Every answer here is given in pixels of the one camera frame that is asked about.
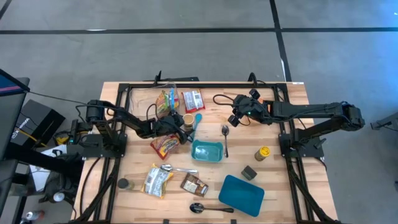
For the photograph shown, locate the blue-edged clear noodle packet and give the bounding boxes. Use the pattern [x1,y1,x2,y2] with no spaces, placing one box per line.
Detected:
[169,88,181,111]

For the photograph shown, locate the bright silver spoon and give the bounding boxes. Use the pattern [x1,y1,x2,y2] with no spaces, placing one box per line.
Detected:
[160,164,199,174]

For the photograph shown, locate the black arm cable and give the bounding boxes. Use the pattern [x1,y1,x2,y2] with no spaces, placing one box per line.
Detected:
[146,103,160,122]
[213,94,239,107]

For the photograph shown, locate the white-capped bottle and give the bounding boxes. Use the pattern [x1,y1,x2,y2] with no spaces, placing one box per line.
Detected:
[49,192,66,203]

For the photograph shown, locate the black case white logo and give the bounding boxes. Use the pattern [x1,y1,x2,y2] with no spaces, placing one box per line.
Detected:
[11,98,67,150]

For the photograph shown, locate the grey metal stand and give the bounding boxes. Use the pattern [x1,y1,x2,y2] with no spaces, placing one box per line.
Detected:
[369,111,398,131]

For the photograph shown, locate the black metal table frame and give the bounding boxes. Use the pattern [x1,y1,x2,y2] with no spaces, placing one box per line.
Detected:
[70,81,340,224]

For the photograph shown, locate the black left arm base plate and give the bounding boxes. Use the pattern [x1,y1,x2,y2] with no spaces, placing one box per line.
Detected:
[81,133,128,159]

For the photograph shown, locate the teal plastic spoon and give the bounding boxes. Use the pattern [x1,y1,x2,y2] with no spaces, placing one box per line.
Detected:
[188,113,203,142]

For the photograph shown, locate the white paper sheet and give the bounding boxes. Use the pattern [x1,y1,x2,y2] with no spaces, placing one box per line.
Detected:
[29,144,68,192]

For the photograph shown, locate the silver drink can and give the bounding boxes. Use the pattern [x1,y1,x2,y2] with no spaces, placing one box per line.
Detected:
[20,210,44,224]

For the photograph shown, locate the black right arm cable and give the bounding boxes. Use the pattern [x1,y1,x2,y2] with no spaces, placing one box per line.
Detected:
[213,94,239,107]

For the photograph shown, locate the dull steel spoon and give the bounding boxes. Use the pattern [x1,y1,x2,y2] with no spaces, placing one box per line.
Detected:
[221,124,230,159]

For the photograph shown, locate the brown torn snack packet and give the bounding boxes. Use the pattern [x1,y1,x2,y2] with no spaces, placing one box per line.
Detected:
[180,172,210,198]

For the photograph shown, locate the deep blue plastic tray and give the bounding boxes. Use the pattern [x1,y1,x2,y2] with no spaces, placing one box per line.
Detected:
[218,174,266,218]

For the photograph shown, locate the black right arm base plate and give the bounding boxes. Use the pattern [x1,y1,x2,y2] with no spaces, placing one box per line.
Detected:
[278,133,325,159]

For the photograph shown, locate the black tripod stand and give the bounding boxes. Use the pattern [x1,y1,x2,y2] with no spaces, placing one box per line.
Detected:
[0,144,85,224]

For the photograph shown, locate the red packet white label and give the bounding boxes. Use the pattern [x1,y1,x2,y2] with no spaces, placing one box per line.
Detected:
[181,89,206,114]

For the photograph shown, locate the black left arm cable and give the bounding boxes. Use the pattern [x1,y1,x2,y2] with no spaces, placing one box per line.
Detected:
[146,103,160,122]

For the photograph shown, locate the red Maruchan ramen packet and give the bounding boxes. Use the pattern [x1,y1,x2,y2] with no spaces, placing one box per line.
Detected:
[149,133,181,161]

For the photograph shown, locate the black desktop monitor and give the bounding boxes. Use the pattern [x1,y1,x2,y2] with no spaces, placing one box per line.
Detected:
[0,68,31,162]

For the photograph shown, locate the lime chili ramen packet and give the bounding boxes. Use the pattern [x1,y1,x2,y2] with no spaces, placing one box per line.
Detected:
[155,90,172,118]

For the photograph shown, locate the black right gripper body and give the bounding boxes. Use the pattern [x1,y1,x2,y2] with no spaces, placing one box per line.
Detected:
[228,89,272,126]

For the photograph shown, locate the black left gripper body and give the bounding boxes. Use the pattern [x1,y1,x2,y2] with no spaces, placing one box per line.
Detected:
[154,113,185,137]

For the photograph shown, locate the black spoon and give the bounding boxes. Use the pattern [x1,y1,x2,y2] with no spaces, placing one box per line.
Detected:
[189,202,234,215]

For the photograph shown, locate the teal plastic container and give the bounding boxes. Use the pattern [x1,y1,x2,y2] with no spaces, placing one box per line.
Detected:
[190,139,224,163]

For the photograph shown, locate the yellow-lid spice jar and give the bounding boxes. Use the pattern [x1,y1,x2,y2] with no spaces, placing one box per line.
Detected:
[254,146,271,162]

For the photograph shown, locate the beige-lid seasoning jar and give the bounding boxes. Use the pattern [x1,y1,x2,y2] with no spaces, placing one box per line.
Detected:
[182,113,195,131]

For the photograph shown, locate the yellow chicken ramen packet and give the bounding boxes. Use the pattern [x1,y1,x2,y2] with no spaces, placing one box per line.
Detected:
[141,163,174,200]

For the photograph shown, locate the clear plastic bin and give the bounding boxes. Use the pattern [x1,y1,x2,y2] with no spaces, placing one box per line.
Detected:
[129,82,181,119]

